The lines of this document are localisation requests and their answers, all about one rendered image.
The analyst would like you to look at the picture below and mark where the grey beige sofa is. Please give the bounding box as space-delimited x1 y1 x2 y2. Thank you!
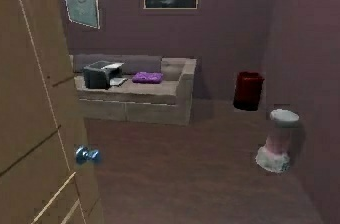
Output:
69 53 198 127

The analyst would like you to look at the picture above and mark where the purple cushion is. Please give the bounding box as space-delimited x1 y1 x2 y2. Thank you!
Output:
131 71 164 85

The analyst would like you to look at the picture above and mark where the dark grey box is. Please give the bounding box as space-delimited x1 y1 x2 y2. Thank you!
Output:
82 60 129 90

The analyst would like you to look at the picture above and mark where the dark red bin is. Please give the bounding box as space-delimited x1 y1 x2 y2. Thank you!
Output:
232 71 266 112

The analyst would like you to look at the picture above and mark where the silver blue door knob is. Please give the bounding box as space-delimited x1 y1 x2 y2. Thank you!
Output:
74 145 102 165

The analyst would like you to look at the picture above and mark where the dark framed picture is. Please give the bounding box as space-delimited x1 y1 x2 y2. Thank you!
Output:
143 0 199 10

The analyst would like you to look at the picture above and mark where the pale green framed picture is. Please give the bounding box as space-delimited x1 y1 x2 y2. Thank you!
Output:
64 0 101 30

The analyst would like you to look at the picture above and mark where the brown wooden room door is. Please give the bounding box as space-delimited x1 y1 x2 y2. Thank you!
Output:
0 0 106 224

